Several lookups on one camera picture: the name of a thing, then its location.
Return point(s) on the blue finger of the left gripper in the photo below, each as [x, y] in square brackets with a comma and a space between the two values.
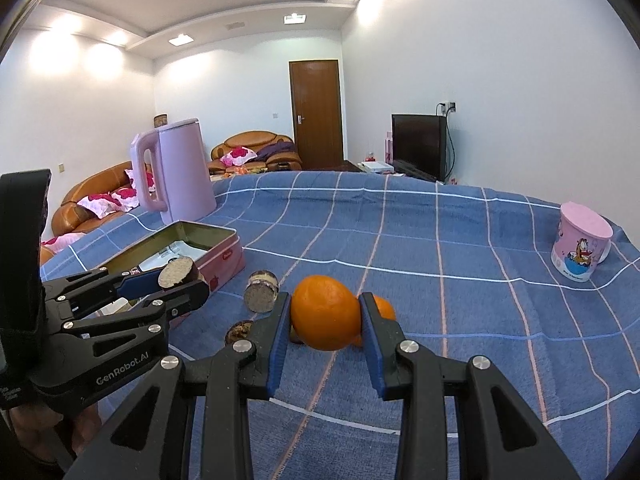
[79, 295]
[159, 308]

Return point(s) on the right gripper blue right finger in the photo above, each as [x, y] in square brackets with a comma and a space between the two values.
[380, 338]

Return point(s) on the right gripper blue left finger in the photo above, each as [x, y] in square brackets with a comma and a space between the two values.
[269, 337]

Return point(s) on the small orange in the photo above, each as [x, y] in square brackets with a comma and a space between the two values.
[325, 314]
[385, 309]

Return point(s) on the cut sugarcane piece front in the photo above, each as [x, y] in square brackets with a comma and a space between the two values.
[177, 272]

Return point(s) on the left hand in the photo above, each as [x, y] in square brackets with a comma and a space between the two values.
[31, 424]

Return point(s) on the brown leather near armchair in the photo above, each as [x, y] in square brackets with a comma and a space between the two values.
[46, 254]

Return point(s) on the printed paper liner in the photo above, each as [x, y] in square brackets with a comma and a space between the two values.
[175, 250]

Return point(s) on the pink metal tin box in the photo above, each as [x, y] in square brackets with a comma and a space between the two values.
[216, 252]

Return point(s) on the brown leather long sofa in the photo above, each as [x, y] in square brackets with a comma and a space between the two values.
[100, 198]

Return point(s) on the blue plaid tablecloth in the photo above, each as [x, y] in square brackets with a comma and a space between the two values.
[467, 270]

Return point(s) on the pink electric kettle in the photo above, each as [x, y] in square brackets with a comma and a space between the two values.
[171, 173]

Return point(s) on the brown leather far sofa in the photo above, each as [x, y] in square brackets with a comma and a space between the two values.
[255, 151]

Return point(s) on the white tv stand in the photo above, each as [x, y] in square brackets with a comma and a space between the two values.
[375, 167]

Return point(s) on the black television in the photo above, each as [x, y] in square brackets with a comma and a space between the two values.
[419, 144]

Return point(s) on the pink cartoon mug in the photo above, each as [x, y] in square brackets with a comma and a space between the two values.
[582, 239]

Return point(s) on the brown wooden door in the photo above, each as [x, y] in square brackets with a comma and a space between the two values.
[317, 113]

